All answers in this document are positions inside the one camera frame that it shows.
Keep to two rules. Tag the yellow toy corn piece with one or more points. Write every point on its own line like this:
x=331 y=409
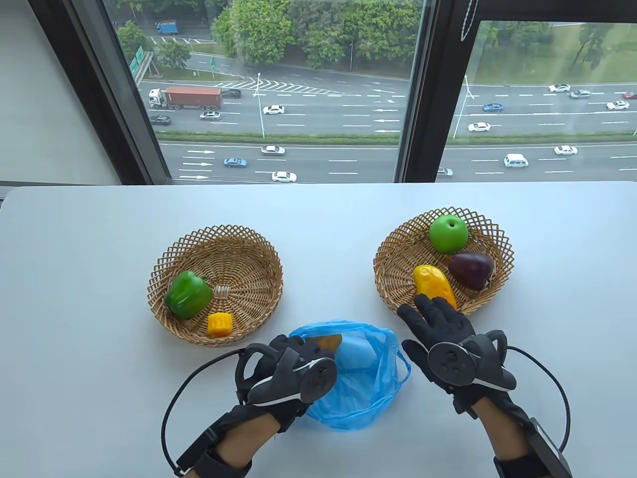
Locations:
x=220 y=325

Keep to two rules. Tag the black round hand tracker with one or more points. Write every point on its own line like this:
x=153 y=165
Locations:
x=450 y=363
x=318 y=381

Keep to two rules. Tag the green toy apple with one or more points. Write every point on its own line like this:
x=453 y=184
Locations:
x=449 y=233

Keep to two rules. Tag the blue plastic bag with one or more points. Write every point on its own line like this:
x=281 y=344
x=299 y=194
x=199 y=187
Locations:
x=358 y=398

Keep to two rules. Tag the round wicker basket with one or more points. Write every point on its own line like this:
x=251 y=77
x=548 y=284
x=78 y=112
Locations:
x=398 y=269
x=239 y=259

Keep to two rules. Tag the black wrist camera unit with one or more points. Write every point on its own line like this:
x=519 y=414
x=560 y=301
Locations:
x=214 y=463
x=542 y=453

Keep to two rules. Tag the dark purple toy fruit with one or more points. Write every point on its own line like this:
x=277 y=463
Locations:
x=472 y=270

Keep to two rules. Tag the yellow orange toy mango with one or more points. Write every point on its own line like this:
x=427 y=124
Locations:
x=432 y=281

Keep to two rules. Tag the black window frame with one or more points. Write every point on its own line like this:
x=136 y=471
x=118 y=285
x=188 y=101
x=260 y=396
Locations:
x=433 y=74

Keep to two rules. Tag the green toy bell pepper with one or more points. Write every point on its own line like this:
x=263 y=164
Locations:
x=188 y=296

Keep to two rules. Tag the person's left forearm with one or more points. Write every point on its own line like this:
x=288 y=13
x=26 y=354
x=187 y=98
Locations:
x=244 y=445

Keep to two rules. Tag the person's right hand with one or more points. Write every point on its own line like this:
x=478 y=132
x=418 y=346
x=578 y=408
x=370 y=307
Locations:
x=443 y=323

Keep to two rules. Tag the person's right forearm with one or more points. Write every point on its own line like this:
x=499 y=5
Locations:
x=502 y=433

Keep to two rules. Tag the person's left hand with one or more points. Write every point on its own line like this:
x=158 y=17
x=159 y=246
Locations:
x=293 y=348

